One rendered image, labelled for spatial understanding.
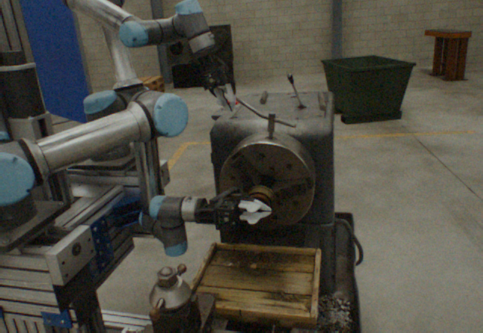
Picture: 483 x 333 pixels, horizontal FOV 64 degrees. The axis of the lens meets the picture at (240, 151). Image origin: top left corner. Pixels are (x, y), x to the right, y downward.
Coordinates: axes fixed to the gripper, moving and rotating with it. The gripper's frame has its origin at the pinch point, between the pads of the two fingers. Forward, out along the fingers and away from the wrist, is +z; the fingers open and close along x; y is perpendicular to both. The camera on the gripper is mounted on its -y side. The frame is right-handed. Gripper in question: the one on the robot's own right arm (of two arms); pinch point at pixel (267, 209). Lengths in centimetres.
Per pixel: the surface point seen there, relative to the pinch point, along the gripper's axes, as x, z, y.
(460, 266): -108, 94, -137
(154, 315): 6, -10, 50
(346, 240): -54, 23, -73
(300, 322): -19.8, 11.2, 21.1
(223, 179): 2.6, -17.4, -14.7
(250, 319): -20.3, -1.5, 21.3
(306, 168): 7.0, 9.8, -15.2
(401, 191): -109, 73, -248
